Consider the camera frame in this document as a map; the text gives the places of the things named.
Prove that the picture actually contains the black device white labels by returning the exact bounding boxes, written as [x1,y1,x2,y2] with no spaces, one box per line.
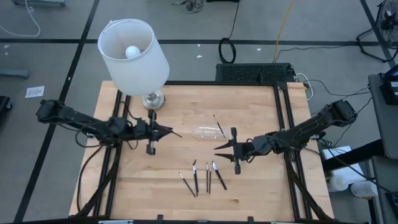
[379,63,398,106]

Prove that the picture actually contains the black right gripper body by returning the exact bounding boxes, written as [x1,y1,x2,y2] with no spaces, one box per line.
[230,126,257,175]

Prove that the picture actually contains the black cart beam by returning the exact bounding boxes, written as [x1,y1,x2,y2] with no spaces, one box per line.
[322,139,384,172]

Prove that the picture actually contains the black floor fan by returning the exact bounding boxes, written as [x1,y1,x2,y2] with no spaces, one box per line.
[356,0,398,63]

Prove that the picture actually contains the tangled black cables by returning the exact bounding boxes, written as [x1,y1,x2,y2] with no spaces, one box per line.
[171,0,205,14]

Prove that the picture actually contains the white shade table lamp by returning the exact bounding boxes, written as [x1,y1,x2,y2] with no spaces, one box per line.
[97,17,170,111]

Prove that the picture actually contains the grey side cart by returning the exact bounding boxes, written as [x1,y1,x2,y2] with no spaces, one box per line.
[368,73,398,161]

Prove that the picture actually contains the coiled black cable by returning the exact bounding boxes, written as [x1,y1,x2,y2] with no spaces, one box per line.
[218,37,237,65]

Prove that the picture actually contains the black aluminium table frame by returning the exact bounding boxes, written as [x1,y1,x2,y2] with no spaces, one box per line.
[74,80,335,222]

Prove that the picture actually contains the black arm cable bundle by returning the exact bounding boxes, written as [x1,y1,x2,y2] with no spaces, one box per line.
[74,144,124,218]
[282,149,334,222]

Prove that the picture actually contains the grey floor platform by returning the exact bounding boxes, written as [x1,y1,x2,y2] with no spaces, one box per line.
[11,0,67,7]

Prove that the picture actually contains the white paper sheet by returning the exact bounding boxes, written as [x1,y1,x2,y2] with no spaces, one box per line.
[24,85,45,99]

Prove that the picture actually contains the grey floor bar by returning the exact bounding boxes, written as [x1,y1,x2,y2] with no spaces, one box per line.
[0,68,31,80]

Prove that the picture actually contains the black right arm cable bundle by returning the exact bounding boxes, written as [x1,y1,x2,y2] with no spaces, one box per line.
[282,149,334,222]

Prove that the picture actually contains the white looped cable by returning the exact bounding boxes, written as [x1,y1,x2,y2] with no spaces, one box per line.
[295,73,315,101]

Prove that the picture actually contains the black perforated computer case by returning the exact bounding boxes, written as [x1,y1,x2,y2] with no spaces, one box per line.
[215,62,296,83]

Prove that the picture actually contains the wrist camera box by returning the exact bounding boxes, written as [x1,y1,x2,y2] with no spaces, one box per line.
[250,136,266,155]
[132,119,146,138]

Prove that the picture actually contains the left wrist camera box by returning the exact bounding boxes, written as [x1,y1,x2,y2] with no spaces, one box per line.
[132,119,146,138]

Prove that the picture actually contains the black straight floor cable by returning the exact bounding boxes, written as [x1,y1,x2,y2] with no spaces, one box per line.
[228,0,241,40]

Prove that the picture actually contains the thin black floor cable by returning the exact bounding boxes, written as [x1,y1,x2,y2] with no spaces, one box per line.
[306,78,371,98]
[274,45,345,62]

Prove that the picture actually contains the yellow cable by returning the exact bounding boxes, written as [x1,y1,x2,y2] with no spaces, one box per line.
[272,0,295,64]

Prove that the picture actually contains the white roll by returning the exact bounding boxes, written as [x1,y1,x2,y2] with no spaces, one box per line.
[328,174,351,193]
[350,180,379,199]

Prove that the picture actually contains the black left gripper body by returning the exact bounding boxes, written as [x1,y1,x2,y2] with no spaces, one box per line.
[142,109,157,156]

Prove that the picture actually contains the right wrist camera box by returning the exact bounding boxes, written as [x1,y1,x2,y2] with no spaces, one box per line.
[250,136,266,155]

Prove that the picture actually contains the black left arm cable bundle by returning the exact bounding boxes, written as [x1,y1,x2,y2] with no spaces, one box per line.
[74,144,124,218]

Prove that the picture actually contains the white box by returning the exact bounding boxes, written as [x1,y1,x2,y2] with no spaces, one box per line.
[320,145,366,184]

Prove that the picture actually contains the white floor cable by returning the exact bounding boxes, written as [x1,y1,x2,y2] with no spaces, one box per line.
[0,0,42,38]

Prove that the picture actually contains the black floor object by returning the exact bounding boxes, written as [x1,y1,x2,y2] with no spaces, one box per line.
[0,95,13,124]

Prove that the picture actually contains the clear plastic container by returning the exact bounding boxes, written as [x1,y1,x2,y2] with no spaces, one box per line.
[191,124,233,141]

